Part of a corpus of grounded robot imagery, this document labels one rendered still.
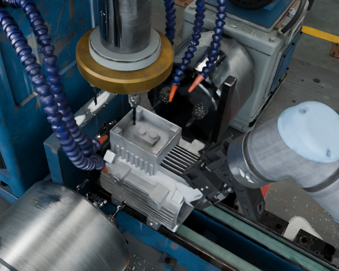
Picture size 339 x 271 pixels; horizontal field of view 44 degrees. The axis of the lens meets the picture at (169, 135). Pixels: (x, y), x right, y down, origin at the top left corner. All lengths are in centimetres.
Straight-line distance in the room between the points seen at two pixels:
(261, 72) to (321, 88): 48
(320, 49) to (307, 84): 168
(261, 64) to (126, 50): 56
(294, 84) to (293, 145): 106
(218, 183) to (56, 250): 30
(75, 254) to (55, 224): 6
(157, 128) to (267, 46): 40
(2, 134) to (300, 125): 61
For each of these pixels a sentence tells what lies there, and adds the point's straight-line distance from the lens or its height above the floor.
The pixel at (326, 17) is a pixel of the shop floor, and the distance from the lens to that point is 371.
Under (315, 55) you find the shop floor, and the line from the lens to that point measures 324.
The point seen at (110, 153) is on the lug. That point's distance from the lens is 92.
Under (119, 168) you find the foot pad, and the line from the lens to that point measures 92.
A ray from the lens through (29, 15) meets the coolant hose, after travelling 68.
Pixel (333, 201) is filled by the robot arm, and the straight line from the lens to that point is 64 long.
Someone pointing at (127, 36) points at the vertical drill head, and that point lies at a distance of 72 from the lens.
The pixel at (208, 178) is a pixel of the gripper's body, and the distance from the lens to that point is 73.
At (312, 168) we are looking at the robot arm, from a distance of 61.
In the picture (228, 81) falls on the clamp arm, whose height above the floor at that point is 125.
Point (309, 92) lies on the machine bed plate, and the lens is 163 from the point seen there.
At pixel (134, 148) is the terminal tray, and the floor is 114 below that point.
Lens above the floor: 181
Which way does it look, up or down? 49 degrees down
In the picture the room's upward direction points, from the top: 7 degrees clockwise
